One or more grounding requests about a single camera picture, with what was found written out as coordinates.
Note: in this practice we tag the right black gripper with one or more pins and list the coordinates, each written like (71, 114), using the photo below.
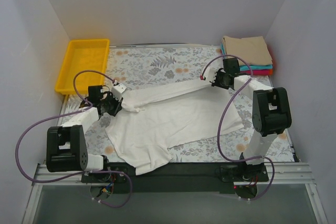
(217, 80)

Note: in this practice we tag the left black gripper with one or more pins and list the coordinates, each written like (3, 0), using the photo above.
(115, 105)

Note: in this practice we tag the white t shirt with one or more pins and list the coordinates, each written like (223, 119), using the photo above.
(152, 120)

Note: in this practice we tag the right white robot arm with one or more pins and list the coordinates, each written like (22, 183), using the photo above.
(270, 114)

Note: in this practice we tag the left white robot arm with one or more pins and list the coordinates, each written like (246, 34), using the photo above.
(66, 144)

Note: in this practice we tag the pink folded t shirt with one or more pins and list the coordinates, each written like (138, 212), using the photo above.
(256, 72)

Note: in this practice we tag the teal folded t shirt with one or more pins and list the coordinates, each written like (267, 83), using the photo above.
(253, 67)

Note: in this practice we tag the floral patterned table mat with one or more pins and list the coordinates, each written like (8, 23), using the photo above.
(142, 67)

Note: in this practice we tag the beige folded t shirt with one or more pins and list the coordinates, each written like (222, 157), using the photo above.
(253, 50)

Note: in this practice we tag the yellow plastic bin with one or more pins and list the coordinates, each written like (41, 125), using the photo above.
(81, 54)

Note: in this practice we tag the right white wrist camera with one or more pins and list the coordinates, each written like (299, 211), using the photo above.
(208, 74)

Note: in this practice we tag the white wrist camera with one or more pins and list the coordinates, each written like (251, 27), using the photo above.
(208, 74)
(118, 89)

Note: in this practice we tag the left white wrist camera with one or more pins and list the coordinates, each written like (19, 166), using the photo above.
(118, 89)

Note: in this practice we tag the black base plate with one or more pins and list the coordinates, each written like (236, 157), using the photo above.
(180, 178)

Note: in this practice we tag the aluminium frame rail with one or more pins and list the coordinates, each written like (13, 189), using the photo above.
(289, 197)

